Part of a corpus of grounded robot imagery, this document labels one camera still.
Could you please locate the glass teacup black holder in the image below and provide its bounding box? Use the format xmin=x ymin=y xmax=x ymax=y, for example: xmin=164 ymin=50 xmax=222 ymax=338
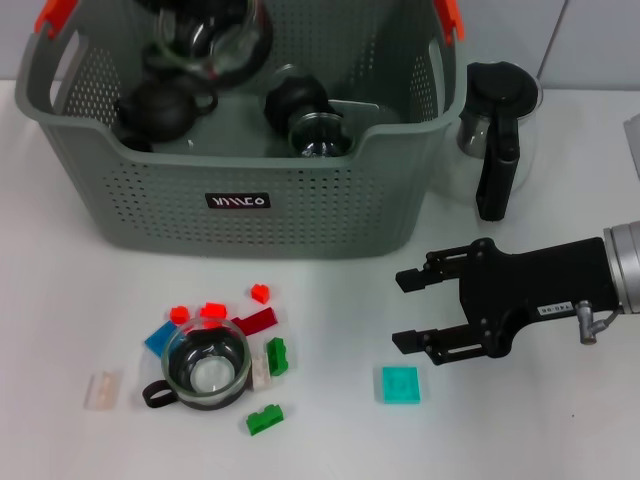
xmin=141 ymin=0 xmax=275 ymax=91
xmin=262 ymin=63 xmax=335 ymax=139
xmin=142 ymin=316 xmax=253 ymax=412
xmin=287 ymin=112 xmax=357 ymax=160

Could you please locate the clear toy brick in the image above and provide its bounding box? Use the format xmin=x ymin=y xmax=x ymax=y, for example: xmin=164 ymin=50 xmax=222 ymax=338
xmin=83 ymin=370 xmax=124 ymax=411

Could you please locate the green toy brick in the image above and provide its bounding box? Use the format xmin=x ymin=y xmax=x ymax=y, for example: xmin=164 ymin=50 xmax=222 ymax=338
xmin=245 ymin=402 xmax=284 ymax=437
xmin=265 ymin=337 xmax=291 ymax=377

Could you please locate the grey perforated storage bin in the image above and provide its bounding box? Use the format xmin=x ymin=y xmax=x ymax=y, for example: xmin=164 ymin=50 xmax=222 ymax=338
xmin=14 ymin=0 xmax=469 ymax=261

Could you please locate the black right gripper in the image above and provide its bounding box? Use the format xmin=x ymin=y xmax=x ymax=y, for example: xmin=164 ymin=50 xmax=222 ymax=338
xmin=391 ymin=237 xmax=624 ymax=367

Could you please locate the white toy brick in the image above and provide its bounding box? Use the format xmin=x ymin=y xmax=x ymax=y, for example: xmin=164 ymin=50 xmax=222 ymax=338
xmin=248 ymin=352 xmax=274 ymax=393

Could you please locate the glass coffee pot black lid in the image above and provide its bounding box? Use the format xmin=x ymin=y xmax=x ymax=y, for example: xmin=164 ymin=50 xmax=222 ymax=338
xmin=432 ymin=59 xmax=545 ymax=222

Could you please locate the right gripper cable silver plug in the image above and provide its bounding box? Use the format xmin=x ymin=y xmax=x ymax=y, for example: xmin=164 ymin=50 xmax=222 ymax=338
xmin=573 ymin=298 xmax=629 ymax=346

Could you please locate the teal square toy brick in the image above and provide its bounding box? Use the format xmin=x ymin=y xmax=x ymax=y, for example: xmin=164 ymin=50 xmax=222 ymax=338
xmin=374 ymin=366 xmax=423 ymax=405

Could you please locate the black clay teapot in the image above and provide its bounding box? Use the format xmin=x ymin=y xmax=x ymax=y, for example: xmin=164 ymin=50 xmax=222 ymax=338
xmin=115 ymin=74 xmax=220 ymax=143

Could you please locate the long dark red toy brick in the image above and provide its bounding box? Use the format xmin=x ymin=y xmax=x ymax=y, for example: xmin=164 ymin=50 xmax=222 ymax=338
xmin=232 ymin=307 xmax=279 ymax=337

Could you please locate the blue toy brick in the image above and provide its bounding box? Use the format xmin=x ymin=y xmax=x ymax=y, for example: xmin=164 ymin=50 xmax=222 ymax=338
xmin=144 ymin=320 xmax=176 ymax=357

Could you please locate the orange bin handle clip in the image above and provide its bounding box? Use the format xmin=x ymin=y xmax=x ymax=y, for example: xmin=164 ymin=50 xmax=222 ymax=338
xmin=433 ymin=0 xmax=467 ymax=45
xmin=37 ymin=0 xmax=81 ymax=39

